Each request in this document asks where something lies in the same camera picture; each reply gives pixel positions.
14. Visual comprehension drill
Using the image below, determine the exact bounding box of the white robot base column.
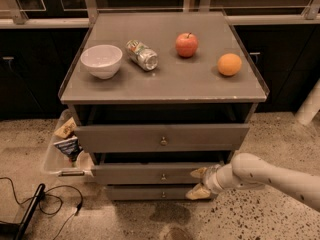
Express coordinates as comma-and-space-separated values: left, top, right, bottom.
295, 79, 320, 125

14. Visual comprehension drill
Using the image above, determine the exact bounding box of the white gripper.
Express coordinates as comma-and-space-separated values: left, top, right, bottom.
186, 164, 223, 200

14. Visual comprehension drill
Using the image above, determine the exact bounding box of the orange fruit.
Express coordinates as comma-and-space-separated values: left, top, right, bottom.
217, 53, 242, 76

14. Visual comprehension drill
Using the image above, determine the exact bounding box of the grey drawer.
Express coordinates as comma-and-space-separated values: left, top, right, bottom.
92, 162, 213, 185
75, 124, 249, 153
106, 184, 193, 201

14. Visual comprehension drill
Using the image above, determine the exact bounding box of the tan snack packet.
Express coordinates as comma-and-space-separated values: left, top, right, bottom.
54, 118, 76, 139

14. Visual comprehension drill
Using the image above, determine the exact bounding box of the grey bottom drawer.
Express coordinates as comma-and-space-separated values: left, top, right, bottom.
106, 184, 193, 201

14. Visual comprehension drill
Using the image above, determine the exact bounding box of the clear plastic storage bin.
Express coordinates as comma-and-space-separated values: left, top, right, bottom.
42, 108, 98, 178

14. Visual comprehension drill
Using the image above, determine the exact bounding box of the red apple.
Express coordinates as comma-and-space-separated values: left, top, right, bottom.
175, 33, 198, 58

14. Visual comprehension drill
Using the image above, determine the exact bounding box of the white ceramic bowl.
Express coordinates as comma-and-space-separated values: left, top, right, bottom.
80, 45, 123, 79

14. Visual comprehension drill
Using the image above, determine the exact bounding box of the metal railing frame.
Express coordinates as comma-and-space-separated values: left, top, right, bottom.
0, 0, 320, 29

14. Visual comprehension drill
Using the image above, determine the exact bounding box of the grey top drawer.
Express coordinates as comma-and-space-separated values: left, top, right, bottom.
75, 124, 249, 153

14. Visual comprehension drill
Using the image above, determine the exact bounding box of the dark blue snack bag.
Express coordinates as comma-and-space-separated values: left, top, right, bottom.
54, 136, 83, 167

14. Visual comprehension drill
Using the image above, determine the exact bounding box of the silver green soda can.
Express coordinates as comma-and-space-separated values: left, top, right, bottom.
126, 40, 158, 71

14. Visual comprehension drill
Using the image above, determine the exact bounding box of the grey wooden drawer cabinet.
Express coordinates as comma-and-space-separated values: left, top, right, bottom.
58, 11, 270, 202

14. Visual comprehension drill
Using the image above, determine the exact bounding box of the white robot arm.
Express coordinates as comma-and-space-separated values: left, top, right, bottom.
186, 153, 320, 211

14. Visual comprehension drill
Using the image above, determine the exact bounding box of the black cable on floor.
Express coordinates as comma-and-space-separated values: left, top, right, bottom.
0, 176, 84, 240

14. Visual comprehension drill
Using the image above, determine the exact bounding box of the black flat stand base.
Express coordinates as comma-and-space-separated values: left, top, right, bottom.
0, 183, 45, 240

